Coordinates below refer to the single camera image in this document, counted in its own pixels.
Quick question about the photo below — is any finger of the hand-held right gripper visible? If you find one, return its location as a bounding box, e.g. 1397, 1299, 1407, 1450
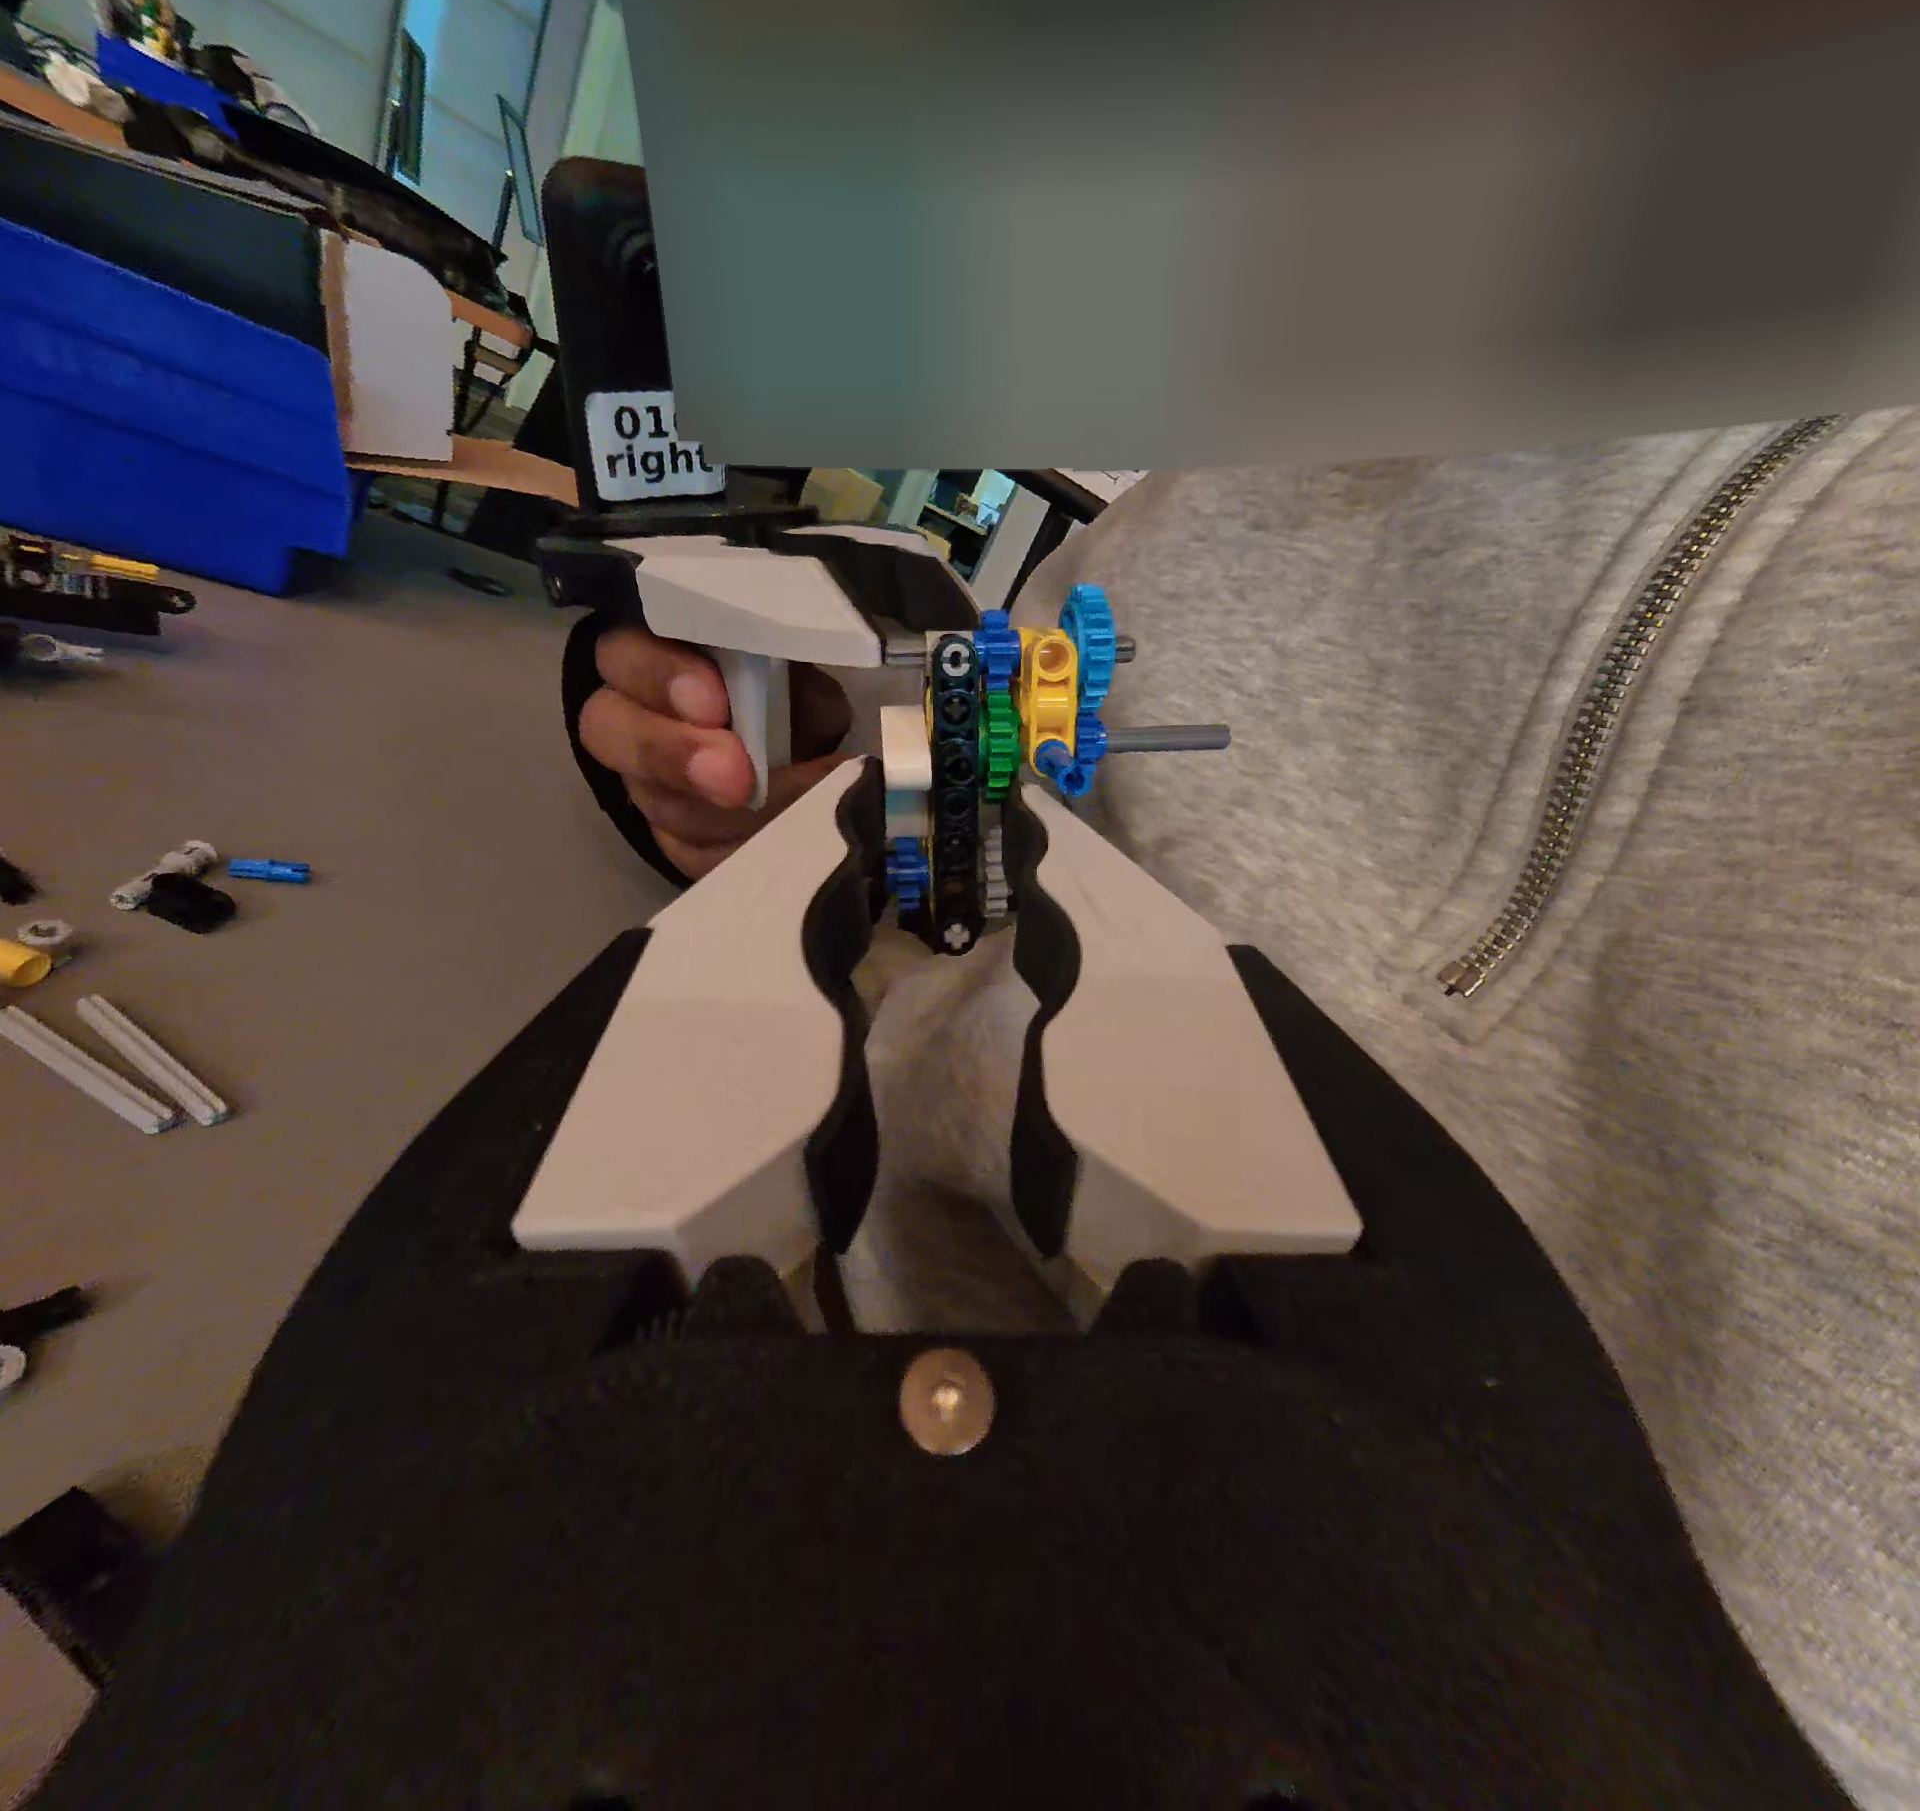
636, 536, 887, 674
776, 523, 982, 634

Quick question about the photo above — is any grey lego axle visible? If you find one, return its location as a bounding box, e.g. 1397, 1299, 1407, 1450
0, 1005, 186, 1135
75, 995, 234, 1128

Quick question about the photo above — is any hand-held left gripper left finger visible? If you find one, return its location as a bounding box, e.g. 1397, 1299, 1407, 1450
512, 755, 887, 1299

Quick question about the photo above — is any black plastic tray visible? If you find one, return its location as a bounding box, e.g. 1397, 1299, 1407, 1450
0, 118, 324, 343

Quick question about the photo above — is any multicolour lego gear assembly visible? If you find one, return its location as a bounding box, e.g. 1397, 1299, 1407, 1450
876, 585, 1236, 963

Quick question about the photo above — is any person's right hand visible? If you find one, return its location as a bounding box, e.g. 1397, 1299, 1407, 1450
576, 632, 861, 884

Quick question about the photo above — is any small blue container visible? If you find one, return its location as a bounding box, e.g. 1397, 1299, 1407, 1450
97, 30, 243, 140

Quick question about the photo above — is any grey white connector piece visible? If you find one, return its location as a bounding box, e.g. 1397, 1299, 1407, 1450
109, 840, 241, 935

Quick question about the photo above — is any blue plastic bin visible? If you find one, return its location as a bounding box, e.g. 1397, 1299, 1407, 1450
0, 214, 357, 596

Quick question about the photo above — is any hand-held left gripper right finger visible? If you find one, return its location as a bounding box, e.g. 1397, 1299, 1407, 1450
1006, 790, 1368, 1299

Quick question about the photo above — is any person in grey hoodie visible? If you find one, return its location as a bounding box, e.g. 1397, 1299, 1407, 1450
863, 410, 1920, 1811

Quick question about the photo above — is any cardboard box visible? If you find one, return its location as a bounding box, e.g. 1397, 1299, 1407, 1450
311, 214, 460, 469

